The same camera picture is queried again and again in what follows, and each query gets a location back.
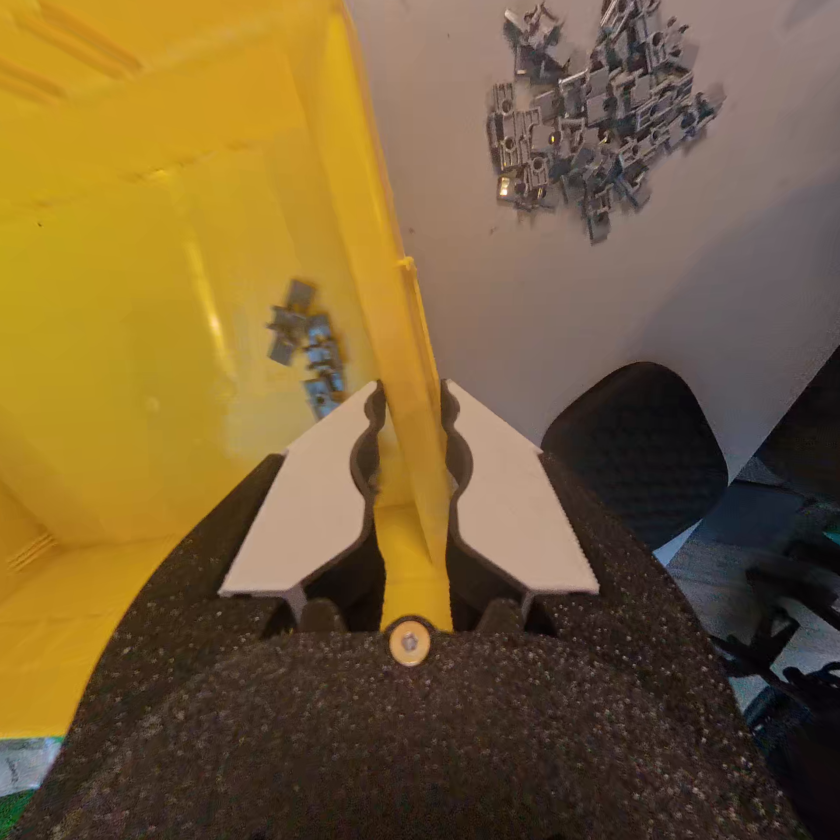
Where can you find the black office chair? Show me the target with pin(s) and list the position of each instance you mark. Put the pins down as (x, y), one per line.
(814, 695)

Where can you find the grey desk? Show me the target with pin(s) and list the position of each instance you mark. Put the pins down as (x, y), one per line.
(590, 295)

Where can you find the clear plastic bag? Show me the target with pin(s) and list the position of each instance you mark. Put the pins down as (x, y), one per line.
(26, 764)

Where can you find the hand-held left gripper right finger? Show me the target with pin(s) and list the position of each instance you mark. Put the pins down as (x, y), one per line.
(518, 518)

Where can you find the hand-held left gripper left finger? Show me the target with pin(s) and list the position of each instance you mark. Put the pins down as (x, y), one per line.
(302, 518)

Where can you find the yellow plastic bin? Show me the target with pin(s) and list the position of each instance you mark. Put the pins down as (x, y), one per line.
(131, 328)

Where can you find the green plastic bin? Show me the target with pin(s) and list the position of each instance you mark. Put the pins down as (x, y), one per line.
(13, 817)

